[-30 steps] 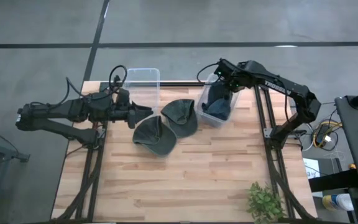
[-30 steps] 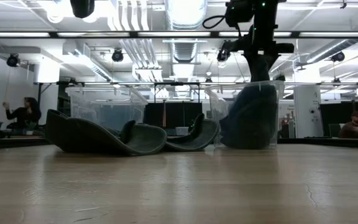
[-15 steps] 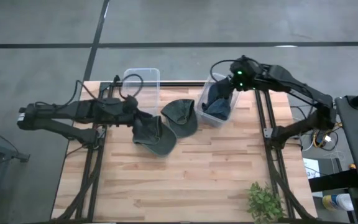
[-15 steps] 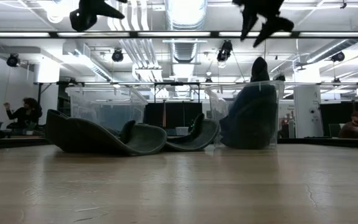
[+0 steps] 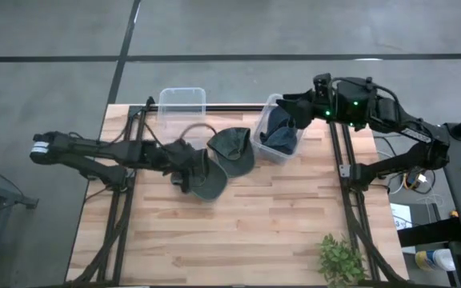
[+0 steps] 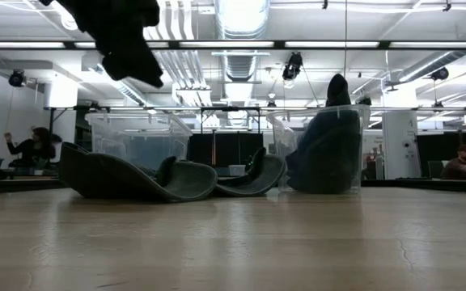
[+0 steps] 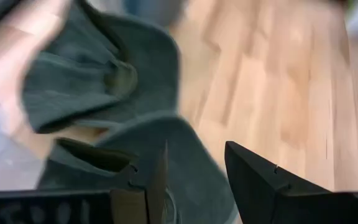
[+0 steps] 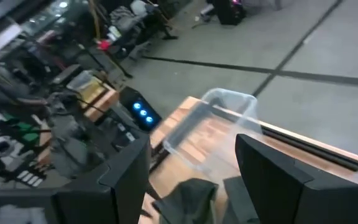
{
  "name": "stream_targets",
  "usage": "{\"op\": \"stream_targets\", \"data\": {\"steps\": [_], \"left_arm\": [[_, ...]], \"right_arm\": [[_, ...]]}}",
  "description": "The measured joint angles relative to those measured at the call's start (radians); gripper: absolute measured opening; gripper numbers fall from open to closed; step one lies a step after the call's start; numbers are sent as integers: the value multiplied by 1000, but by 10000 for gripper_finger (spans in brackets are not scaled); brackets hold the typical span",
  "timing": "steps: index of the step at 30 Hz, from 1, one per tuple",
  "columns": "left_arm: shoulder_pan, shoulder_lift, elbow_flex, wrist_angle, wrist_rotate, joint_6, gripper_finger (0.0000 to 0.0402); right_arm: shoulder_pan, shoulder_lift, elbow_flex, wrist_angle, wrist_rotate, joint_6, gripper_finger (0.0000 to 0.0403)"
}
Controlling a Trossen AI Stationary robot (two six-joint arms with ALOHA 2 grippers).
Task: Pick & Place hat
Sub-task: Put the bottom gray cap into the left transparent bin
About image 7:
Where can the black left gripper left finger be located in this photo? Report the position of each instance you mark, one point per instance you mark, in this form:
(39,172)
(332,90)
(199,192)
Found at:
(129,208)

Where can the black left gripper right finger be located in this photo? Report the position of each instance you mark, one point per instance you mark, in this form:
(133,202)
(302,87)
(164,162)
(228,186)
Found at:
(266,196)

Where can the dark green bucket hat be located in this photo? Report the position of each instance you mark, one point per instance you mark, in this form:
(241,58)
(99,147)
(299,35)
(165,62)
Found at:
(82,77)
(191,174)

